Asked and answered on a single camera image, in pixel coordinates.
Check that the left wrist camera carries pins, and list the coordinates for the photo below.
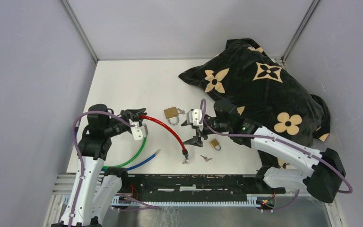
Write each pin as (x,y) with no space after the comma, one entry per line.
(139,130)

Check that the red cable lock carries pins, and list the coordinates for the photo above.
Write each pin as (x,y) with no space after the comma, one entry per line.
(184,151)

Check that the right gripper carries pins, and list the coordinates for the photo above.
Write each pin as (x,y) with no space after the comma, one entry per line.
(196,140)

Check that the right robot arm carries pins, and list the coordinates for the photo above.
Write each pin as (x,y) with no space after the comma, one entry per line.
(320,173)

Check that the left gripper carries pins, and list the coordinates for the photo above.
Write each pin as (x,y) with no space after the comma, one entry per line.
(133,114)

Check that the small padlock keys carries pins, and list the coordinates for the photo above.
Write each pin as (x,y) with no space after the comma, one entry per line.
(206,158)

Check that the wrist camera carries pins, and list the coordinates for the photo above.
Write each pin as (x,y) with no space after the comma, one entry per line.
(139,130)
(196,117)

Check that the large brass padlock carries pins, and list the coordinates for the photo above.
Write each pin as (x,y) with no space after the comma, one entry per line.
(172,115)

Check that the small brass padlock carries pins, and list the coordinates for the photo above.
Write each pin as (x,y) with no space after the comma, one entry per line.
(215,145)

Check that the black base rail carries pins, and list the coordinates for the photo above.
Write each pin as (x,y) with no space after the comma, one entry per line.
(194,188)

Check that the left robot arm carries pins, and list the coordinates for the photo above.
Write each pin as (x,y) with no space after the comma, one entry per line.
(88,202)

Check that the black floral blanket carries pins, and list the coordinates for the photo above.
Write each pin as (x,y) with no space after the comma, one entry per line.
(262,91)

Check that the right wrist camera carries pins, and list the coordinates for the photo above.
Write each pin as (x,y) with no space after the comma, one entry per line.
(196,117)

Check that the large padlock keys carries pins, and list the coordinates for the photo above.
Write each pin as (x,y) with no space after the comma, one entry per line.
(180,111)

